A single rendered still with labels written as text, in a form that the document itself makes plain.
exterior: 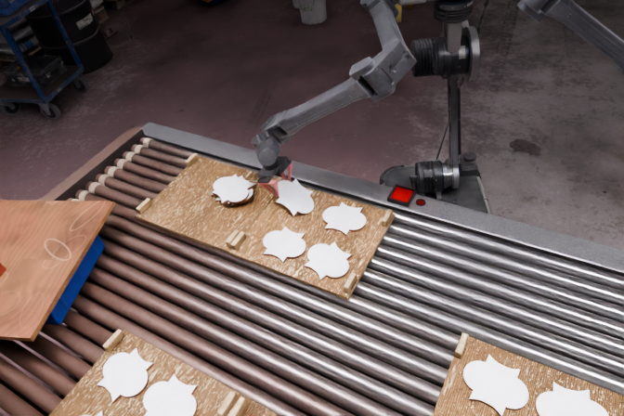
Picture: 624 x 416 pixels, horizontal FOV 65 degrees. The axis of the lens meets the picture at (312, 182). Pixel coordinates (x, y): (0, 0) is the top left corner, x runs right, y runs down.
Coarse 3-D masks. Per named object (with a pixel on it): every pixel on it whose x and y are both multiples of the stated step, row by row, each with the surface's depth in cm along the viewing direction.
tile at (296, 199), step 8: (280, 184) 161; (288, 184) 162; (296, 184) 163; (280, 192) 159; (288, 192) 160; (296, 192) 161; (304, 192) 162; (280, 200) 158; (288, 200) 159; (296, 200) 160; (304, 200) 161; (312, 200) 162; (288, 208) 157; (296, 208) 158; (304, 208) 159; (312, 208) 160
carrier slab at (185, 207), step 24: (192, 168) 186; (216, 168) 184; (240, 168) 182; (168, 192) 177; (192, 192) 175; (264, 192) 170; (144, 216) 169; (168, 216) 168; (192, 216) 166; (216, 216) 164; (240, 216) 163; (216, 240) 156
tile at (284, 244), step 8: (272, 232) 154; (280, 232) 154; (288, 232) 154; (264, 240) 152; (272, 240) 152; (280, 240) 151; (288, 240) 151; (296, 240) 151; (272, 248) 150; (280, 248) 149; (288, 248) 149; (296, 248) 148; (304, 248) 148; (280, 256) 147; (288, 256) 147; (296, 256) 146
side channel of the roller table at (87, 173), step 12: (132, 132) 207; (120, 144) 201; (132, 144) 206; (96, 156) 197; (108, 156) 196; (120, 156) 202; (84, 168) 192; (96, 168) 193; (72, 180) 187; (84, 180) 189; (60, 192) 183; (72, 192) 186
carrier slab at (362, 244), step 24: (312, 192) 167; (264, 216) 162; (288, 216) 160; (312, 216) 159; (312, 240) 151; (336, 240) 150; (360, 240) 149; (264, 264) 147; (288, 264) 146; (360, 264) 142; (336, 288) 137
